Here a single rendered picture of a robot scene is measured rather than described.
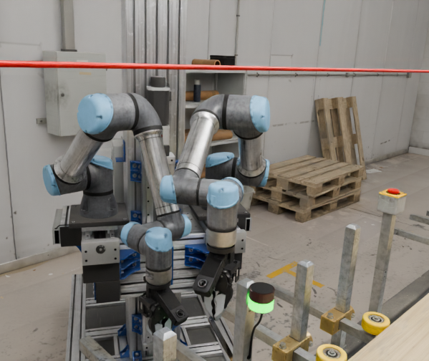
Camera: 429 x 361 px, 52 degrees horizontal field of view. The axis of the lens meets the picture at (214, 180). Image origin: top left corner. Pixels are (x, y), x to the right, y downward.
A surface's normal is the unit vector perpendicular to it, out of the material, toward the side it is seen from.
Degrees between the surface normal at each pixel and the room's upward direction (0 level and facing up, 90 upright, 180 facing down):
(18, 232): 90
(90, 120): 85
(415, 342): 0
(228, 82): 90
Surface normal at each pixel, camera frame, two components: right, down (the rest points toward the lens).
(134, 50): 0.26, 0.27
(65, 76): 0.71, 0.22
